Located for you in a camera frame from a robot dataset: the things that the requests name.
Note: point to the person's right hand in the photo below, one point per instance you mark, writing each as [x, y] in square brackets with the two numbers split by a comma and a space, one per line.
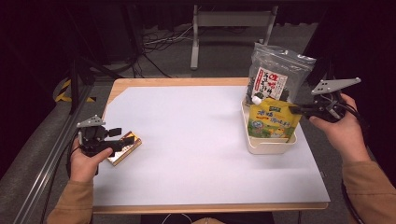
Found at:
[345, 137]

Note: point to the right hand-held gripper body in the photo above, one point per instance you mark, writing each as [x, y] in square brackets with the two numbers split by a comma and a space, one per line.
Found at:
[328, 110]

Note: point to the white table mat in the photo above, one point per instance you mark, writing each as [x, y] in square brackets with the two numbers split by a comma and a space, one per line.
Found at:
[193, 140]

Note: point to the yellow spouted pouch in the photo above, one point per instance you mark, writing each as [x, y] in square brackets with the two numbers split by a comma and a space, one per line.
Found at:
[271, 123]

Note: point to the aluminium rail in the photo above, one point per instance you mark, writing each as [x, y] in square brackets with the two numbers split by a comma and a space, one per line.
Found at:
[46, 168]

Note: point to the small gold and brown box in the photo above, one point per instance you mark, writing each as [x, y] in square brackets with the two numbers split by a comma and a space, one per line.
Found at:
[127, 151]

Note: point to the white plastic container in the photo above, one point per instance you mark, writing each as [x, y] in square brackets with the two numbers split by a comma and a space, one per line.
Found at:
[271, 147]

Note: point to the clear bag of dark seaweed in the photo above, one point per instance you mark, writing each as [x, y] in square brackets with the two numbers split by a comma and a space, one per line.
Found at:
[280, 62]

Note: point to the white metal stand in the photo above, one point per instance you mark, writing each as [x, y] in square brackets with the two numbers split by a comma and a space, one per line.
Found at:
[194, 46]

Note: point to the yellow and black hazard tape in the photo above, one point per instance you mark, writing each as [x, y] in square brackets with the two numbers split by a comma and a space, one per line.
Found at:
[60, 93]

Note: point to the person's left hand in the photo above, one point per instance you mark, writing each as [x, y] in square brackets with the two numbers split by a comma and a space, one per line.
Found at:
[82, 168]

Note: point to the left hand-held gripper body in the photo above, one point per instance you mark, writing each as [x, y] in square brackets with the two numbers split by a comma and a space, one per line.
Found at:
[93, 140]

